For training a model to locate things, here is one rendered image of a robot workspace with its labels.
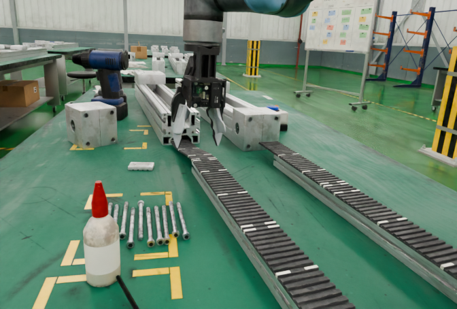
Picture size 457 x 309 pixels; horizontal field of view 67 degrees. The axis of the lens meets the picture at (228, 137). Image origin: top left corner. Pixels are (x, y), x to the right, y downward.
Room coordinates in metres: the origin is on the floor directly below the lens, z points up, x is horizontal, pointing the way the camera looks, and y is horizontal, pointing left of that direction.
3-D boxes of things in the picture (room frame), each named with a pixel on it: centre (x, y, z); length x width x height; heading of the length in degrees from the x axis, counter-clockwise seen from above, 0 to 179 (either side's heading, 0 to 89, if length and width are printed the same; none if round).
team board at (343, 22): (6.59, -1.88, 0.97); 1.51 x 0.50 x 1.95; 32
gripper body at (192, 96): (0.69, 0.06, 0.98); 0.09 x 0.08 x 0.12; 20
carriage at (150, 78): (1.49, 0.35, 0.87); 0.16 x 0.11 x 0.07; 20
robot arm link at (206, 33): (0.69, 0.06, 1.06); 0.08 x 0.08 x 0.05
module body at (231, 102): (1.32, 0.08, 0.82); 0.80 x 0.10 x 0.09; 20
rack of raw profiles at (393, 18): (10.13, -5.07, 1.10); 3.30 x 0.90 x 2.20; 12
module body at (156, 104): (1.25, 0.26, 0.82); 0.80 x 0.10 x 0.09; 20
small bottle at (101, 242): (0.34, 0.14, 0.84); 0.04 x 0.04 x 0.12
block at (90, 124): (0.87, 0.34, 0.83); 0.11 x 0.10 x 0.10; 135
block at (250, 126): (0.90, -0.08, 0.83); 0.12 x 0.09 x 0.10; 110
